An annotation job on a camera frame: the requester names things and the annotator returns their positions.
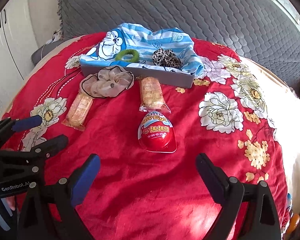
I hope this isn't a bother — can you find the packaged cake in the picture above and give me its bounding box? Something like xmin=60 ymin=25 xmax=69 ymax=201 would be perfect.
xmin=139 ymin=77 xmax=171 ymax=113
xmin=62 ymin=92 xmax=93 ymax=131

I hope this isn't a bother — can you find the Kinder surprise egg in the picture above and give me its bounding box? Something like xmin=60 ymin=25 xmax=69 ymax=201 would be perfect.
xmin=138 ymin=111 xmax=177 ymax=153

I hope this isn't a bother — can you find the white sheer scrunchie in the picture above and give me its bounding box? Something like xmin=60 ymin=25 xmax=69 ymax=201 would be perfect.
xmin=79 ymin=66 xmax=135 ymax=99

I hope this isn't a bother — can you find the green knitted hair scrunchie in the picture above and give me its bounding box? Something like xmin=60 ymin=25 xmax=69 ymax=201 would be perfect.
xmin=115 ymin=49 xmax=139 ymax=63

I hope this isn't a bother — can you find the leopard print scrunchie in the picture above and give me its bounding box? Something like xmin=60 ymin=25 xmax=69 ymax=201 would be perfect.
xmin=152 ymin=48 xmax=182 ymax=69

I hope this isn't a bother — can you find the person's left hand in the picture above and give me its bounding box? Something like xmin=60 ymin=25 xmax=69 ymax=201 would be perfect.
xmin=4 ymin=196 xmax=15 ymax=211

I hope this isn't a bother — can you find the grey bedside stool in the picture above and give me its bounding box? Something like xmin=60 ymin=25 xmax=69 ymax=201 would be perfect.
xmin=31 ymin=39 xmax=65 ymax=67

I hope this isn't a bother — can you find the white wardrobe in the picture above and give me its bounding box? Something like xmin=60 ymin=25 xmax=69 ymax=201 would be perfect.
xmin=0 ymin=0 xmax=38 ymax=117

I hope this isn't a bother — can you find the red floral bedspread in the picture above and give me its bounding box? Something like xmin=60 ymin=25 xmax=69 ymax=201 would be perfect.
xmin=5 ymin=33 xmax=289 ymax=239

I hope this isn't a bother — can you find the grey storage box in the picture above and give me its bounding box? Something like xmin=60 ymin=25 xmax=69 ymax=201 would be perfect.
xmin=80 ymin=64 xmax=195 ymax=89

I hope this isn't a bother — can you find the blue striped Doraemon cloth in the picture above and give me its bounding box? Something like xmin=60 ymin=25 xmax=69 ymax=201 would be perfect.
xmin=79 ymin=23 xmax=205 ymax=77

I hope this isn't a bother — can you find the grey quilted headboard cover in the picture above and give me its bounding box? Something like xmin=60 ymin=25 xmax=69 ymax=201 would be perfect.
xmin=58 ymin=0 xmax=300 ymax=89

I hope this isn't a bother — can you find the white charging cable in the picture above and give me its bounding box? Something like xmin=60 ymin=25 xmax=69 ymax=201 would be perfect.
xmin=39 ymin=31 xmax=63 ymax=61

